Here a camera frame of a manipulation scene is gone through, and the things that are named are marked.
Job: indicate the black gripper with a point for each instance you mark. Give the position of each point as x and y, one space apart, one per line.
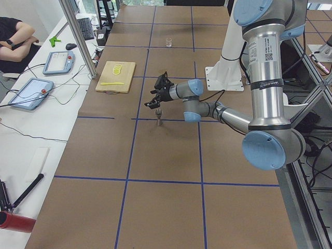
165 94

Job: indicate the steel jigger cup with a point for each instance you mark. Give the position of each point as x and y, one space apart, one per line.
158 113

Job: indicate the small glass measuring cup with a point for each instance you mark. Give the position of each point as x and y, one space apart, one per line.
168 42

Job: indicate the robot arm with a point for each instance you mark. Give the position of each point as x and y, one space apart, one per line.
270 142

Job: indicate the yellow plastic knife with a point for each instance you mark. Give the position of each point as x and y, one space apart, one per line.
112 83

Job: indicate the bamboo cutting board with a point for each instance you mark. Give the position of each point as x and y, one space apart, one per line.
125 76

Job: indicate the black computer mouse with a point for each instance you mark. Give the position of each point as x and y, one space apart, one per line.
70 46

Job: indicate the teach pendant far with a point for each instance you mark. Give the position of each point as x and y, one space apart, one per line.
59 62

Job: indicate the teach pendant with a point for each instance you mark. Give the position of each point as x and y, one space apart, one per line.
31 94
59 62

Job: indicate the black keyboard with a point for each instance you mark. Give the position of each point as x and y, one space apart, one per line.
86 28

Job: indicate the green plastic tool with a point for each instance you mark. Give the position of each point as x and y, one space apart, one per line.
54 40

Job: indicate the teach pendant near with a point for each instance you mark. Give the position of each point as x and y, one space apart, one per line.
31 94

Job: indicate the white flat bar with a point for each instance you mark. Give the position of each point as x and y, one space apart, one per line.
37 163

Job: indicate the seated person in black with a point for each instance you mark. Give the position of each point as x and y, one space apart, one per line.
18 45

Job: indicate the red cylinder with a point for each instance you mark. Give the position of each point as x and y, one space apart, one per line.
16 222

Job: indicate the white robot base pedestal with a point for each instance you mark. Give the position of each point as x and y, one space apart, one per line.
226 73

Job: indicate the aluminium frame post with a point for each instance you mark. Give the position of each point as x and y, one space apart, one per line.
72 21

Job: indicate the black handled tool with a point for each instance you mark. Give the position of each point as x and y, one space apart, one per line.
28 190

